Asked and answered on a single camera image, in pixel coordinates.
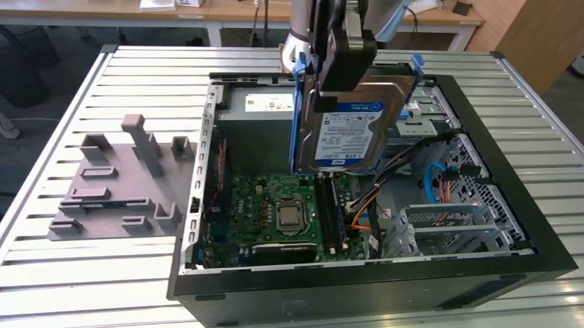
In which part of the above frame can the metal drive cage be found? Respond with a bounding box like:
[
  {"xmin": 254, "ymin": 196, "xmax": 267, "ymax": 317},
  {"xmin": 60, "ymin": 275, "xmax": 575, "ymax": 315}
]
[{"xmin": 385, "ymin": 81, "xmax": 460, "ymax": 158}]

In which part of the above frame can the grey parts rack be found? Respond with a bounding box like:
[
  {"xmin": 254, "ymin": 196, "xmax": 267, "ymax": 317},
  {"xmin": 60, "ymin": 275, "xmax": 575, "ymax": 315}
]
[{"xmin": 47, "ymin": 114, "xmax": 202, "ymax": 245}]

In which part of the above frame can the grey power supply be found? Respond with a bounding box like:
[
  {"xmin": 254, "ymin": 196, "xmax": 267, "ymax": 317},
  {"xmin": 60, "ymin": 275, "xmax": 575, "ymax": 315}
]
[{"xmin": 214, "ymin": 85, "xmax": 298, "ymax": 176}]

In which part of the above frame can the thin red wire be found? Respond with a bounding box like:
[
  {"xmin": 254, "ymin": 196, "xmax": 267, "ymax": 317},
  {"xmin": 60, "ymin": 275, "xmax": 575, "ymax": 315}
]
[{"xmin": 203, "ymin": 139, "xmax": 228, "ymax": 215}]

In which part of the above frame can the green motherboard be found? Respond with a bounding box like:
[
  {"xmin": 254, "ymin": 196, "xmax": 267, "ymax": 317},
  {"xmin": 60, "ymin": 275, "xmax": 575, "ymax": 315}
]
[{"xmin": 195, "ymin": 173, "xmax": 366, "ymax": 267}]

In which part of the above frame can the black office chair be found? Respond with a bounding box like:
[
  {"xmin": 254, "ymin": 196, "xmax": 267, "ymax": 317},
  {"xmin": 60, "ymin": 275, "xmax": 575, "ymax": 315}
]
[{"xmin": 0, "ymin": 25, "xmax": 61, "ymax": 107}]

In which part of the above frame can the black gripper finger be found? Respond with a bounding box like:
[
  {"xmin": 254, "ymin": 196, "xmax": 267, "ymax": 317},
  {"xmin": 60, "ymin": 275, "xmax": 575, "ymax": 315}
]
[{"xmin": 313, "ymin": 89, "xmax": 339, "ymax": 113}]

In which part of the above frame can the silver CPU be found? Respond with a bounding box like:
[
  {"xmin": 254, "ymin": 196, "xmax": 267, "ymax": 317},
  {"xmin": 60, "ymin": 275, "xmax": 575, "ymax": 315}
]
[{"xmin": 278, "ymin": 206, "xmax": 303, "ymax": 226}]

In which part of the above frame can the metal disk bay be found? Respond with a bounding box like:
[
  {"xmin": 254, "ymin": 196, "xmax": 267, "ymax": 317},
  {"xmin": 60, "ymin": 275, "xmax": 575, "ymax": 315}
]
[{"xmin": 394, "ymin": 201, "xmax": 514, "ymax": 257}]

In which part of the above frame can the grey table leg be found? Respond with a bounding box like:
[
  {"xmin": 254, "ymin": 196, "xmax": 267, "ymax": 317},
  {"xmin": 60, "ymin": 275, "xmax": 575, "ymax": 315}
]
[{"xmin": 0, "ymin": 95, "xmax": 21, "ymax": 140}]

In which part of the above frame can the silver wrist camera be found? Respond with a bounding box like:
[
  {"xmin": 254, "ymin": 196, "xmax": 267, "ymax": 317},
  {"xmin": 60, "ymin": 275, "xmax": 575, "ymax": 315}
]
[{"xmin": 342, "ymin": 0, "xmax": 366, "ymax": 49}]

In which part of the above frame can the wooden desk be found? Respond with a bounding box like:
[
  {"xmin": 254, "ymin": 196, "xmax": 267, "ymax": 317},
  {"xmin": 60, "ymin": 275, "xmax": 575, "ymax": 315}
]
[{"xmin": 0, "ymin": 0, "xmax": 488, "ymax": 47}]

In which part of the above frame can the black RAM stick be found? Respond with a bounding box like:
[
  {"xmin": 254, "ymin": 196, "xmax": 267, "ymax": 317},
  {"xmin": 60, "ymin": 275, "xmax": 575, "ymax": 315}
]
[{"xmin": 326, "ymin": 173, "xmax": 350, "ymax": 252}]

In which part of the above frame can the hard disk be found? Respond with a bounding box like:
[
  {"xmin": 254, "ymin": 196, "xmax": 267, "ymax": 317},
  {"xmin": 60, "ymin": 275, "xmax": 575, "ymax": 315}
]
[{"xmin": 289, "ymin": 53, "xmax": 425, "ymax": 177}]

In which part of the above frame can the black PC case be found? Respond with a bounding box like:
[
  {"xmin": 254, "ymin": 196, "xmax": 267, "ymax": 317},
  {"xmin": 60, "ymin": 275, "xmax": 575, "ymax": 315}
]
[{"xmin": 164, "ymin": 71, "xmax": 580, "ymax": 325}]

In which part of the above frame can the blue data wire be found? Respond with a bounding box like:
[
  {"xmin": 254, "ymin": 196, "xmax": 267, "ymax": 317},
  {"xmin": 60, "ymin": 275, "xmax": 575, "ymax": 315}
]
[{"xmin": 424, "ymin": 162, "xmax": 457, "ymax": 206}]

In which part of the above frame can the black graphics card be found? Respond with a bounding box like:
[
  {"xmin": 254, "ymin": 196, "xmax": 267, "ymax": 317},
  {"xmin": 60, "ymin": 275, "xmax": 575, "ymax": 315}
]
[{"xmin": 248, "ymin": 241, "xmax": 318, "ymax": 266}]

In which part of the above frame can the orange power wire black plug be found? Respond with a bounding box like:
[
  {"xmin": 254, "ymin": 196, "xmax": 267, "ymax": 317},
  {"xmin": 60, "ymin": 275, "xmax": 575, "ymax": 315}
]
[{"xmin": 437, "ymin": 163, "xmax": 485, "ymax": 206}]

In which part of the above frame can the black cable bundle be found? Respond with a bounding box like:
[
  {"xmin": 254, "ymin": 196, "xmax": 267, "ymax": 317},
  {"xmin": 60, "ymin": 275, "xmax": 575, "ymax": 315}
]
[{"xmin": 346, "ymin": 135, "xmax": 453, "ymax": 213}]

